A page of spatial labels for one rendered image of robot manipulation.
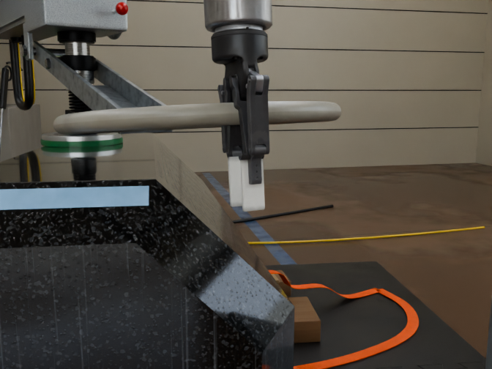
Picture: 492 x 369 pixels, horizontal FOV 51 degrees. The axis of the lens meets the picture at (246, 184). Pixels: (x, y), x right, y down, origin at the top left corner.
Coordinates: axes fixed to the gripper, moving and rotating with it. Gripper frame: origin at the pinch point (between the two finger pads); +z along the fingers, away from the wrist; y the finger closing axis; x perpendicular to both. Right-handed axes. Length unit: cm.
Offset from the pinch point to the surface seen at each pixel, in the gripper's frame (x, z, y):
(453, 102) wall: -484, -31, 488
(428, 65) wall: -445, -80, 490
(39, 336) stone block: 28.5, 22.4, 16.4
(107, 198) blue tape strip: 16.9, 2.5, 18.2
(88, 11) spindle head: 13, -39, 74
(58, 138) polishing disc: 23, -7, 77
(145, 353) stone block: 13.3, 26.9, 13.3
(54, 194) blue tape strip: 24.6, 1.4, 20.7
